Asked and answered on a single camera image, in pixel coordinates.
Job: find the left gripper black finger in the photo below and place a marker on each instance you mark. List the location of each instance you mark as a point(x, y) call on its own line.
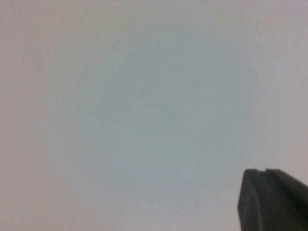
point(269, 204)

